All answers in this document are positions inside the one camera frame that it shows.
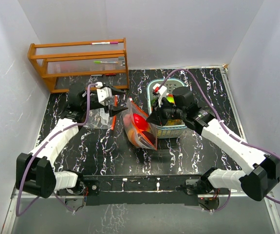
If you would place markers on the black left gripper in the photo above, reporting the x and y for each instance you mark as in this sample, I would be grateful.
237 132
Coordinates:
112 112

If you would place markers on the red bell pepper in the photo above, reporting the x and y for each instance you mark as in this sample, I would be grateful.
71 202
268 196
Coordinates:
140 122

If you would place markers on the small red box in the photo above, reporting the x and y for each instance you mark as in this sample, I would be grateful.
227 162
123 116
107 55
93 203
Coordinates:
110 74

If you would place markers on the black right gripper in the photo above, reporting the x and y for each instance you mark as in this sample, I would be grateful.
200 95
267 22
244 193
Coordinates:
158 119

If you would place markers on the wooden shelf rack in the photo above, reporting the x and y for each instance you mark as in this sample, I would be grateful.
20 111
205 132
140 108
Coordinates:
75 59

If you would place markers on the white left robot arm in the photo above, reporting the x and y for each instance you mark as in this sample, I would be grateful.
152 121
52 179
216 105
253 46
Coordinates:
34 171

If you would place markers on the pink white pen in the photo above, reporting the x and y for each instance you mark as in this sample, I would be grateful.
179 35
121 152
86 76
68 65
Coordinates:
105 43

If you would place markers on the pink peach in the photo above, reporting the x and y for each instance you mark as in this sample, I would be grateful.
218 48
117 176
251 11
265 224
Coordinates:
127 120

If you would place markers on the clear orange-zip bag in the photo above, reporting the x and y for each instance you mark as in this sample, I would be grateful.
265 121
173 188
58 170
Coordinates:
140 133

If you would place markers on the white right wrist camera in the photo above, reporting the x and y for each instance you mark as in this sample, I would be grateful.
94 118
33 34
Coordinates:
159 93

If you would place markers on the light blue plastic basket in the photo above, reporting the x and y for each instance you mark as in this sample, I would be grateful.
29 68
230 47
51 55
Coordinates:
174 127

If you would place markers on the green white pen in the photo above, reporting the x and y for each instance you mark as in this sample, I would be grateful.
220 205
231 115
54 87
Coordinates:
105 62

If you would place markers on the green lime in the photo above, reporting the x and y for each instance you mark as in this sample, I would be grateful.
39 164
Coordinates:
170 99

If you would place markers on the small orange pineapple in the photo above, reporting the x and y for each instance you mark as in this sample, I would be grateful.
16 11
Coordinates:
174 122

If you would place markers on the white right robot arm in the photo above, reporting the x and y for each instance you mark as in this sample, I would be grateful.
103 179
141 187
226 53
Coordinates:
259 172

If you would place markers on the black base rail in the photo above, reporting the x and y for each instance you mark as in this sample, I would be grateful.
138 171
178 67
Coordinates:
144 189

